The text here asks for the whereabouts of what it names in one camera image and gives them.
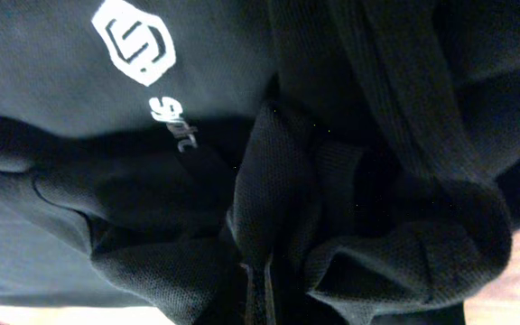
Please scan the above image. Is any black t-shirt with white logo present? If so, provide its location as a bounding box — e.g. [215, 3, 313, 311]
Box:
[0, 0, 520, 324]

